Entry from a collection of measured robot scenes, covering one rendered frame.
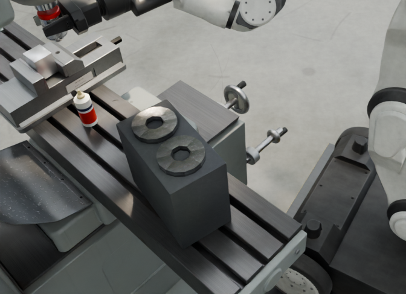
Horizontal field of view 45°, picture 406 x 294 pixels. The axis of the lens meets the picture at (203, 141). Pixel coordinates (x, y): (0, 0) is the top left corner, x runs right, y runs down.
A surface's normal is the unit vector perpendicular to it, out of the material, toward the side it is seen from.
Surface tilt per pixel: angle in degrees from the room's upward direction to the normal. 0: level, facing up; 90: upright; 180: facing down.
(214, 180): 90
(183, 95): 0
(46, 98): 90
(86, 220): 90
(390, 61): 90
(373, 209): 0
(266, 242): 0
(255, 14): 55
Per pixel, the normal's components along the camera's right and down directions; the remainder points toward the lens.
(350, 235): -0.10, -0.68
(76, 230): 0.70, 0.48
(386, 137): -0.54, 0.66
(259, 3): -0.07, 0.22
